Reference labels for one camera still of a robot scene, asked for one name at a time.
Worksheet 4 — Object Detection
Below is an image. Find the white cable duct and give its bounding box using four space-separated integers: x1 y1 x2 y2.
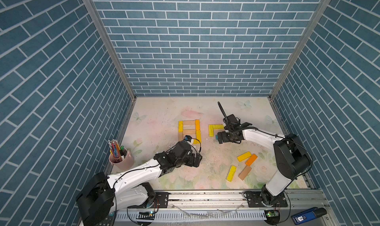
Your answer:
115 210 267 223

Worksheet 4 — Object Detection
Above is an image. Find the orange block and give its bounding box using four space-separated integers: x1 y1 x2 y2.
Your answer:
245 154 257 166
195 120 200 131

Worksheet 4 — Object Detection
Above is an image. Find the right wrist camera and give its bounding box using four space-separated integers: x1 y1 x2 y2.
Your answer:
227 114 240 127

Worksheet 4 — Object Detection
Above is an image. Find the yellow block diagonal right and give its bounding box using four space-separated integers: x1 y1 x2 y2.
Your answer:
237 151 252 162

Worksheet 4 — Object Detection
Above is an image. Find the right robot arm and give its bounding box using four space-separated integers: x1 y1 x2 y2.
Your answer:
217 127 313 207

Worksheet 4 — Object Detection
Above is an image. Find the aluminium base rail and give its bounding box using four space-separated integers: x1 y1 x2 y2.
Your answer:
152 188 330 210

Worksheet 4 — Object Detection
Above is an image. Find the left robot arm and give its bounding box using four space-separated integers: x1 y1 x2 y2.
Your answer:
76 141 202 226

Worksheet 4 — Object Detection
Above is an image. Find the blue handheld device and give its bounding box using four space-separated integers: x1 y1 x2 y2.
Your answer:
291 207 327 225

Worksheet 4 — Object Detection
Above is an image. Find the yellow block vertical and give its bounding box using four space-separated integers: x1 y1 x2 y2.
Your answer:
208 125 214 137
212 125 224 129

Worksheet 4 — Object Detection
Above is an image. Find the pen holder cup with pens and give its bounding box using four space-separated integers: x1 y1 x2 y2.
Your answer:
108 140 134 171

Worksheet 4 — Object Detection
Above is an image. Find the tan wooden block diagonal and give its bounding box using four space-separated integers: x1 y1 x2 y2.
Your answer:
183 130 197 135

